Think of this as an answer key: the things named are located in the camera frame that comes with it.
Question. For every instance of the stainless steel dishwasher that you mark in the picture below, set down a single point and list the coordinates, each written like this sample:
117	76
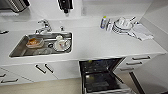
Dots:
100	78

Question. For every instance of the white mug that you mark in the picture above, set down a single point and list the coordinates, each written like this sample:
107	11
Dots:
61	43

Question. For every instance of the small chrome sink knob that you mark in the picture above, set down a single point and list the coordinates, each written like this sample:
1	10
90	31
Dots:
61	28

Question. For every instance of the white sink base cabinet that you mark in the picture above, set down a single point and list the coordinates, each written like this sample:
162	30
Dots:
63	69

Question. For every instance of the small blue label bottle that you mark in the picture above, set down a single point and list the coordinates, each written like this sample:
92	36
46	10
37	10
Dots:
104	22

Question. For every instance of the small clear glass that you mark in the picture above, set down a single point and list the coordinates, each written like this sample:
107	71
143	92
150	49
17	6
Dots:
109	25

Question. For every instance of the chrome faucet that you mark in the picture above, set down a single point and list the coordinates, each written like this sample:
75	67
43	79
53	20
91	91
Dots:
43	25

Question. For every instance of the black soap dispenser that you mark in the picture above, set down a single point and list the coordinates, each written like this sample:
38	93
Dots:
64	4

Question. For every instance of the orange brown dish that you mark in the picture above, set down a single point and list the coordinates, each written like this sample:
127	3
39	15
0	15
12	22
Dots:
34	42

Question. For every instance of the white drawer unit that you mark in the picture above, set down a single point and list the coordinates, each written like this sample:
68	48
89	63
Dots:
136	62
8	78

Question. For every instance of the steel sink basin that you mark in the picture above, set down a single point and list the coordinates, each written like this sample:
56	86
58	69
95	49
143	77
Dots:
18	50

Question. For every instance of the white wall outlet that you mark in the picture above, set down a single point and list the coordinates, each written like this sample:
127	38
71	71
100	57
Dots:
83	10

